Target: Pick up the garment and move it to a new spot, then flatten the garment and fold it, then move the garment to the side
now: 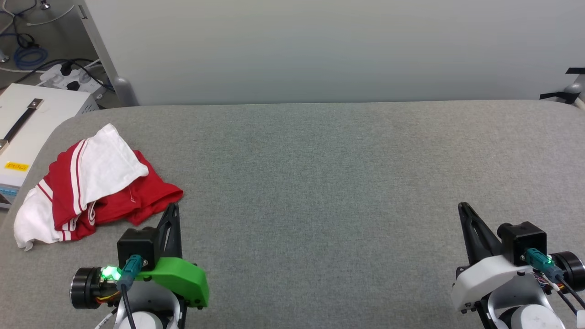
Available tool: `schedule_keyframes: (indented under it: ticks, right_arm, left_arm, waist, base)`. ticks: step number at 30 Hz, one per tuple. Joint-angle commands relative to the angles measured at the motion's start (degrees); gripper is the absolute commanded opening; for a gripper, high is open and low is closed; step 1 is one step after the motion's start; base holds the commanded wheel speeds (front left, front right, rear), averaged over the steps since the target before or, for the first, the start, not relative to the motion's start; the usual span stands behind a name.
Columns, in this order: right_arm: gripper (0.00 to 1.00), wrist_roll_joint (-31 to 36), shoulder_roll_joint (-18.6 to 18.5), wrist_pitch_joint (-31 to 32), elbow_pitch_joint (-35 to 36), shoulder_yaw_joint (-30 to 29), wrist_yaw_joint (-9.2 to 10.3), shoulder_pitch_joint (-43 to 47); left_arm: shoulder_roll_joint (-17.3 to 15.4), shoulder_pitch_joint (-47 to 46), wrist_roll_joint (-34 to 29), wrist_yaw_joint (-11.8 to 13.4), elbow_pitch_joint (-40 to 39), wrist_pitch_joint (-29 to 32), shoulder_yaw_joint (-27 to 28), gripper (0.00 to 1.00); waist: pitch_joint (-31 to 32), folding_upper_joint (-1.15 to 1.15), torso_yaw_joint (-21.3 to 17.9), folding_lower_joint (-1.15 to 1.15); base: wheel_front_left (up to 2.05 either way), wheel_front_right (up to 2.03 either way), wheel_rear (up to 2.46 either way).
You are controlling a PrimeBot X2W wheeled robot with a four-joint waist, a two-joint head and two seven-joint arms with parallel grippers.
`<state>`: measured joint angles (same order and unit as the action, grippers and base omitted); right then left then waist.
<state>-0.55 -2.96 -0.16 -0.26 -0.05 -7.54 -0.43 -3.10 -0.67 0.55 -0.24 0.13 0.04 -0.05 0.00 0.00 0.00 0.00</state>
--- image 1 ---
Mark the white power strip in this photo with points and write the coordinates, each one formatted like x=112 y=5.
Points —
x=68 y=77

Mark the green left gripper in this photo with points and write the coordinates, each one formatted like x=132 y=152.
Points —
x=183 y=276

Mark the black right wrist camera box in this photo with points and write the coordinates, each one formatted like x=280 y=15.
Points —
x=525 y=240

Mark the grey metal frame leg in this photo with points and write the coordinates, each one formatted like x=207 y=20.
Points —
x=125 y=91

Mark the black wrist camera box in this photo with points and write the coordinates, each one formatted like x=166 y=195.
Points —
x=137 y=244
x=525 y=240

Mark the red and white shirt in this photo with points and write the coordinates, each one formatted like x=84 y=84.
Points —
x=109 y=160

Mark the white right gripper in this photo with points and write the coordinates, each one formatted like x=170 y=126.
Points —
x=484 y=274

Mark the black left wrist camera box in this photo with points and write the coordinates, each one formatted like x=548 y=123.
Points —
x=137 y=244

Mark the black tape on metal stand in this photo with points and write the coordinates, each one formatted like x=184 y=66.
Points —
x=564 y=95

